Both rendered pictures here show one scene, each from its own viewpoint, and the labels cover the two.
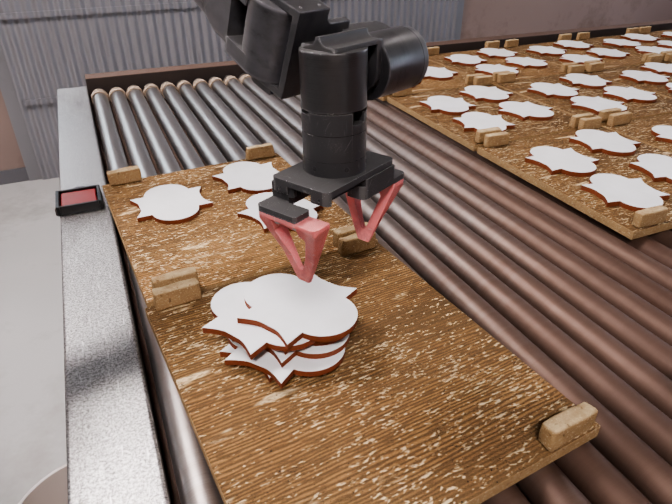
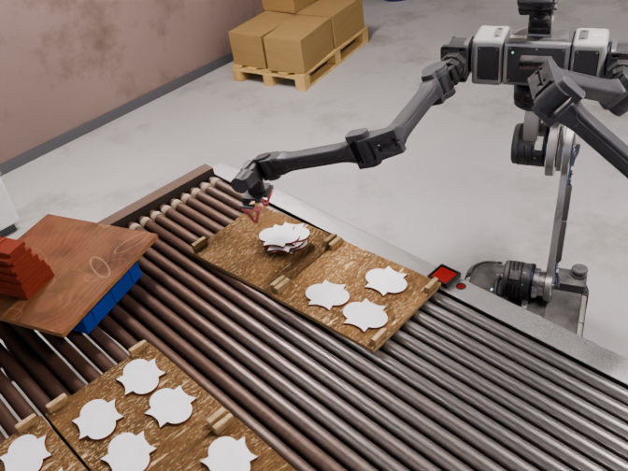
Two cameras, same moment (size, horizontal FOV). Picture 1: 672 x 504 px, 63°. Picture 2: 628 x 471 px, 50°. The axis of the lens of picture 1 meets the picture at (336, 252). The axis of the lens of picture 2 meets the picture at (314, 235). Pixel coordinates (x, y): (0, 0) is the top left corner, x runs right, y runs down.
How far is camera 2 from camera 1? 256 cm
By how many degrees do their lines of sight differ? 110
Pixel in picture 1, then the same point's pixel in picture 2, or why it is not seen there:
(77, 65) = not seen: outside the picture
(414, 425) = (238, 236)
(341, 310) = (264, 236)
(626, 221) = (149, 349)
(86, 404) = (332, 220)
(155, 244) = (366, 260)
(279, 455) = (269, 221)
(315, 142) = not seen: hidden behind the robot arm
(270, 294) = (290, 234)
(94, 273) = (382, 249)
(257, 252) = (320, 270)
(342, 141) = not seen: hidden behind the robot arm
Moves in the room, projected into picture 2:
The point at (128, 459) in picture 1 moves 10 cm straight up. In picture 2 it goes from (308, 215) to (305, 192)
